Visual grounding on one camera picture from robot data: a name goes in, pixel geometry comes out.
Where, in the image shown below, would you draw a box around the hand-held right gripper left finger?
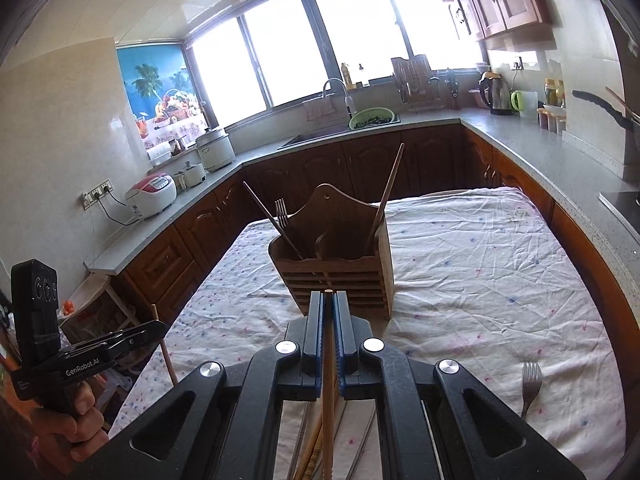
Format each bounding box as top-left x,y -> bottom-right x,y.
69,290 -> 326,480

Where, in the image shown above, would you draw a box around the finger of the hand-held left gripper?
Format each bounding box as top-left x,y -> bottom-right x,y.
75,320 -> 164,354
116,324 -> 171,359

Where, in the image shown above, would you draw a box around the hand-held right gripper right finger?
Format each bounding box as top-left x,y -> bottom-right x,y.
334,290 -> 587,480

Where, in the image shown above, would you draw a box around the brown wooden chopstick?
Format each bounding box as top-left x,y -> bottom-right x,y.
322,289 -> 335,480
151,304 -> 177,387

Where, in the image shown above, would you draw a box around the wooden utensil holder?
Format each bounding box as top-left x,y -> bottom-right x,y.
267,182 -> 396,321

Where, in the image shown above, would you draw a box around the bamboo chopstick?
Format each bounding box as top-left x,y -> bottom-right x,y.
365,143 -> 406,256
294,412 -> 323,480
242,181 -> 306,262

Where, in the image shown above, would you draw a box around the person's left hand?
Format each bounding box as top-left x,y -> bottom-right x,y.
37,377 -> 109,463

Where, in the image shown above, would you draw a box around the wooden stool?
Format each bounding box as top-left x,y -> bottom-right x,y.
57,272 -> 143,351

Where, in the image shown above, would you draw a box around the brown wooden base cabinets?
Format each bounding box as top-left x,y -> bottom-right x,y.
60,125 -> 640,376

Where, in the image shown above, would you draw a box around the metal chopstick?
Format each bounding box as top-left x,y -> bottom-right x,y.
346,405 -> 377,480
286,402 -> 311,480

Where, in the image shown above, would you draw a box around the red and white rice cooker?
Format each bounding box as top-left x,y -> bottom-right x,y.
124,172 -> 177,220

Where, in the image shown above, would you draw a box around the white floral tablecloth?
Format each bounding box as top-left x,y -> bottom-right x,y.
107,186 -> 628,480

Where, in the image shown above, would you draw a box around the small white cooking pot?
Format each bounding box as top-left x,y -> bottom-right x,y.
175,161 -> 207,190

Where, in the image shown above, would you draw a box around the large white rice cooker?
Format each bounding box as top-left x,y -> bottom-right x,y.
195,126 -> 236,172

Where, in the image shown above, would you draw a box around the green colander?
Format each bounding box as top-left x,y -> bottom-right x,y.
348,107 -> 396,131

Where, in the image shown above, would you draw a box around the kitchen faucet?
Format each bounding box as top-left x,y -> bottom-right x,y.
321,78 -> 357,116

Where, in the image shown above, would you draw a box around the dish rack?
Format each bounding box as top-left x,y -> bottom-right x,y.
390,55 -> 446,113

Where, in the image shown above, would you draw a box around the grey kitchen countertop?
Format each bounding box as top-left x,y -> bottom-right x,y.
82,110 -> 640,281

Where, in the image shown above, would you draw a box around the kitchen window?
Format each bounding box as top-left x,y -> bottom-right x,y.
185,0 -> 483,128

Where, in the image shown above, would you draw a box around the electric kettle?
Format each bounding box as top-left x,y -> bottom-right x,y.
477,71 -> 513,116

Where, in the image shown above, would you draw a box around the spice jar set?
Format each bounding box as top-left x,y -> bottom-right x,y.
537,105 -> 568,133

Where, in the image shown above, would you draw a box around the gas stove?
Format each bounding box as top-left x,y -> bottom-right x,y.
597,190 -> 640,241

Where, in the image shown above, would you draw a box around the yellow lidded jar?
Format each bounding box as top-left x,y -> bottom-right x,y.
544,77 -> 566,108

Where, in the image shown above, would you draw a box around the black wok with lid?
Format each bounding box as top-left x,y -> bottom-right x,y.
572,89 -> 640,181

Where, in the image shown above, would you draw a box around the wall power outlet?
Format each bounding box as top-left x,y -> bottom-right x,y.
81,180 -> 113,209

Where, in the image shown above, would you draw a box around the tropical fruit wall poster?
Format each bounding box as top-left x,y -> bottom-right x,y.
116,42 -> 208,153

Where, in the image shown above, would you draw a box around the white jug green handle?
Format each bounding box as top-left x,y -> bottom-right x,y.
510,90 -> 538,120

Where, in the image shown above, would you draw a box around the brown wooden wall cabinets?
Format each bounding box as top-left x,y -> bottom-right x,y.
412,0 -> 553,43

